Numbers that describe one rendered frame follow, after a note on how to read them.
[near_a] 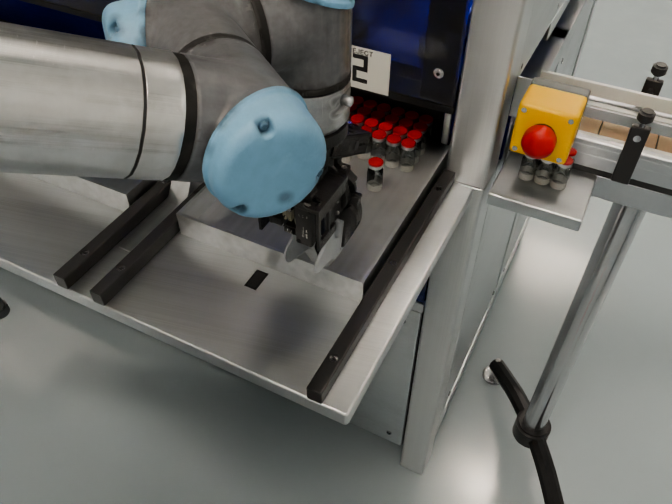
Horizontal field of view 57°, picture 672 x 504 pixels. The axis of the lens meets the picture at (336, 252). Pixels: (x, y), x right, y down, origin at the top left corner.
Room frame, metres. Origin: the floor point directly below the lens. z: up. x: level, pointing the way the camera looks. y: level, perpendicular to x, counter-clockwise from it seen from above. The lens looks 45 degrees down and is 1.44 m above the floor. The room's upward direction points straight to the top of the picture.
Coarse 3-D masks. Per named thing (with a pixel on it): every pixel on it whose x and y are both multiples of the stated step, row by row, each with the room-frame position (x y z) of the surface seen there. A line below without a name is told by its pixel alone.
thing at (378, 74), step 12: (360, 48) 0.76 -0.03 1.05; (360, 60) 0.76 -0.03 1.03; (372, 60) 0.75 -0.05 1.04; (384, 60) 0.74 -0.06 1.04; (360, 72) 0.76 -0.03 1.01; (372, 72) 0.75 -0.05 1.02; (384, 72) 0.74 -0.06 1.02; (360, 84) 0.76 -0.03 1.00; (372, 84) 0.75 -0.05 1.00; (384, 84) 0.74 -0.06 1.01
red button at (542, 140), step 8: (528, 128) 0.64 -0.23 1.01; (536, 128) 0.63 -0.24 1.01; (544, 128) 0.63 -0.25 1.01; (528, 136) 0.62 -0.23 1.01; (536, 136) 0.62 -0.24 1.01; (544, 136) 0.61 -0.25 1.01; (552, 136) 0.62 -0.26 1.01; (528, 144) 0.62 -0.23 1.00; (536, 144) 0.61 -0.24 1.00; (544, 144) 0.61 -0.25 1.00; (552, 144) 0.61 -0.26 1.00; (528, 152) 0.62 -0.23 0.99; (536, 152) 0.61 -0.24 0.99; (544, 152) 0.61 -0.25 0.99
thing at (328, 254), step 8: (336, 224) 0.49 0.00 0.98; (336, 232) 0.49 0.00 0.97; (328, 240) 0.48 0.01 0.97; (336, 240) 0.49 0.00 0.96; (328, 248) 0.48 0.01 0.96; (336, 248) 0.49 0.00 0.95; (320, 256) 0.46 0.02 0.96; (328, 256) 0.48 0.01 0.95; (336, 256) 0.49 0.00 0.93; (320, 264) 0.46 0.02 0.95; (328, 264) 0.50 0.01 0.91
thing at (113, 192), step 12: (48, 180) 0.69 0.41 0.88; (60, 180) 0.68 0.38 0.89; (72, 180) 0.67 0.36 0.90; (84, 180) 0.66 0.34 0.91; (96, 180) 0.69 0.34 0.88; (108, 180) 0.69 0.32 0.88; (120, 180) 0.69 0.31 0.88; (132, 180) 0.69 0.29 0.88; (144, 180) 0.65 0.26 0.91; (84, 192) 0.66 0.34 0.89; (96, 192) 0.65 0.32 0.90; (108, 192) 0.64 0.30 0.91; (120, 192) 0.63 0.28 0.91; (132, 192) 0.63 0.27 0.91; (144, 192) 0.65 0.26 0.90; (108, 204) 0.64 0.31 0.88; (120, 204) 0.63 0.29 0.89
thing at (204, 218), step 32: (352, 160) 0.74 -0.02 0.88; (384, 192) 0.67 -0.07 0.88; (416, 192) 0.67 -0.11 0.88; (192, 224) 0.58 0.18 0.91; (224, 224) 0.60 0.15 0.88; (256, 224) 0.60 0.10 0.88; (384, 224) 0.60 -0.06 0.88; (256, 256) 0.53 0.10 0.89; (352, 256) 0.54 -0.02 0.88; (384, 256) 0.52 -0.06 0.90; (352, 288) 0.47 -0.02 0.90
